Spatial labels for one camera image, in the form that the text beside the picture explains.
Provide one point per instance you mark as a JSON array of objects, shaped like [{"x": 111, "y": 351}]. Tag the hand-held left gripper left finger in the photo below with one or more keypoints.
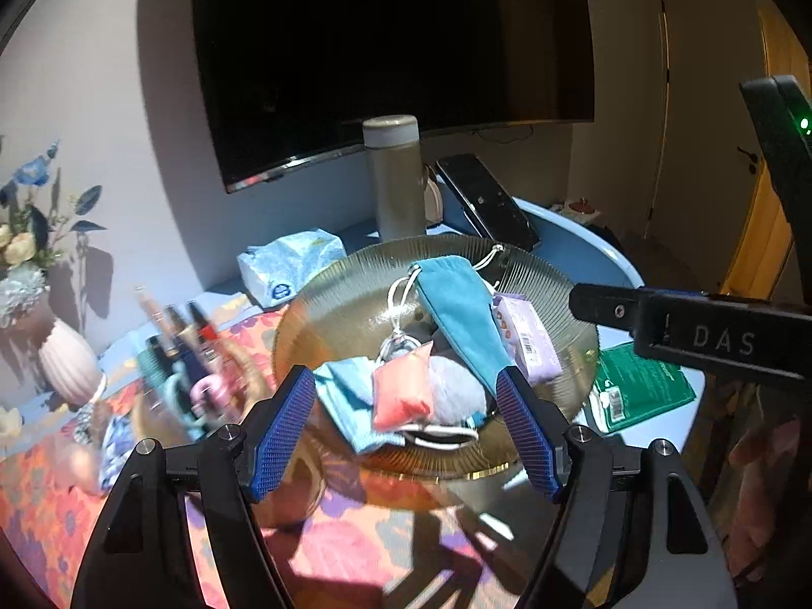
[{"x": 285, "y": 431}]

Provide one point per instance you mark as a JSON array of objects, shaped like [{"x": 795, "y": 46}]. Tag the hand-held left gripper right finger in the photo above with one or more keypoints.
[{"x": 526, "y": 431}]

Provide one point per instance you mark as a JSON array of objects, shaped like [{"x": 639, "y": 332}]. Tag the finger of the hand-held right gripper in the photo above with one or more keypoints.
[{"x": 602, "y": 308}]

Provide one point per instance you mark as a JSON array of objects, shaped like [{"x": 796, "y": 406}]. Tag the blue face mask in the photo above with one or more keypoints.
[{"x": 346, "y": 399}]

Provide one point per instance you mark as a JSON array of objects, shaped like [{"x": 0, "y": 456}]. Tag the small purple packet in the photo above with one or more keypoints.
[{"x": 526, "y": 336}]

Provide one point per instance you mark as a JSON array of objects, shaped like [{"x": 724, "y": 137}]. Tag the coral pink face mask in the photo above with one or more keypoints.
[{"x": 403, "y": 387}]

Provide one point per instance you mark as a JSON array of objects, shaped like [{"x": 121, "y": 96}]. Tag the ribbed glass plate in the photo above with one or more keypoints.
[{"x": 342, "y": 317}]

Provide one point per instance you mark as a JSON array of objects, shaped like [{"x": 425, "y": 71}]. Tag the teal cloth pouch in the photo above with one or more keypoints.
[{"x": 457, "y": 317}]

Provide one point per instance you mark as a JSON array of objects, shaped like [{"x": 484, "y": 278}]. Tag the person's right hand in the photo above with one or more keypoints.
[{"x": 761, "y": 450}]

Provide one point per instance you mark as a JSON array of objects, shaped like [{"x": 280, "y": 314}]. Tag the flat green packet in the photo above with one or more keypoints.
[{"x": 641, "y": 387}]

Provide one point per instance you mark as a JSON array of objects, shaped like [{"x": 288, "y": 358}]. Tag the bunch of makeup tools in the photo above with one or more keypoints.
[{"x": 190, "y": 355}]

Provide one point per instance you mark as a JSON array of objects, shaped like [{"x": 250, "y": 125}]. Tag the wooden door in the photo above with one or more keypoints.
[{"x": 771, "y": 215}]

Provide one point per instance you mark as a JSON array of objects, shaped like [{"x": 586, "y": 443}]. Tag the floral woven tablecloth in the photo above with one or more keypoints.
[{"x": 355, "y": 552}]

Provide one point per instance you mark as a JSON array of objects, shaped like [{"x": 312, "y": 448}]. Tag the black rectangular device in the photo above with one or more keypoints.
[{"x": 488, "y": 203}]

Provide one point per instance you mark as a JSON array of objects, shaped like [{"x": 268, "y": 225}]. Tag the blue white tissue pack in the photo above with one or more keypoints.
[{"x": 292, "y": 263}]

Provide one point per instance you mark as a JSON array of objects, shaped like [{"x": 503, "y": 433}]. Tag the ribbed pink white vase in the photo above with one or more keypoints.
[{"x": 66, "y": 361}]

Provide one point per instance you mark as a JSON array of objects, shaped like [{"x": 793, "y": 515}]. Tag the grey thermos bottle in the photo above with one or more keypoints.
[{"x": 393, "y": 177}]

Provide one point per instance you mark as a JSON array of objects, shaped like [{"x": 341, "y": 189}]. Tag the artificial blue flower bouquet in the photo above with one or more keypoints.
[{"x": 25, "y": 254}]

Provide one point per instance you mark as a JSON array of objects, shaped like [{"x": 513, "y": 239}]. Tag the black television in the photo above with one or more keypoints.
[{"x": 393, "y": 44}]

